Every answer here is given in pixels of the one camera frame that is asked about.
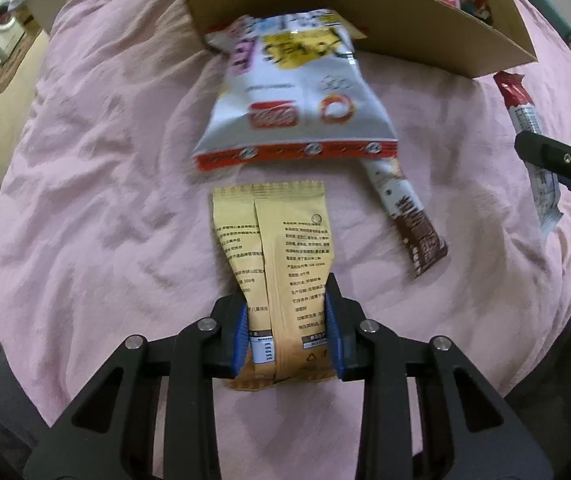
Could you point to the brown cardboard box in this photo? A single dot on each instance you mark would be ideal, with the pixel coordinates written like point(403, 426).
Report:
point(365, 20)

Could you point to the brown and white snack bar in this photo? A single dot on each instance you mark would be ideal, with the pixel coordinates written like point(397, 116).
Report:
point(415, 230)

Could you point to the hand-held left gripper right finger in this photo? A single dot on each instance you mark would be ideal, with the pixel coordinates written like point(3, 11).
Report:
point(333, 330)

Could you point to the pink blanket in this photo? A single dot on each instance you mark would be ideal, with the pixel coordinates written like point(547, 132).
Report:
point(115, 160)

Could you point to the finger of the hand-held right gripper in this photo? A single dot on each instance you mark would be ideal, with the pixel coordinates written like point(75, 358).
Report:
point(555, 157)

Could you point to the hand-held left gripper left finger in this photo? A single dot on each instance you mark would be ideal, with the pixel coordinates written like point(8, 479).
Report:
point(240, 335)

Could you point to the white snack bag red seam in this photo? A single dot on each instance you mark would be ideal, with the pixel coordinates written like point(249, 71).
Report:
point(290, 90)

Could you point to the tan snack packet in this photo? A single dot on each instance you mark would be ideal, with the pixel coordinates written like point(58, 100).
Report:
point(285, 260)

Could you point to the white cabinet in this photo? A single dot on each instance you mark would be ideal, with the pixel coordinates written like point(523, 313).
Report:
point(40, 5)

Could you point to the red and white snack bar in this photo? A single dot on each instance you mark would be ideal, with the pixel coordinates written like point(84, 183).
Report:
point(525, 115)

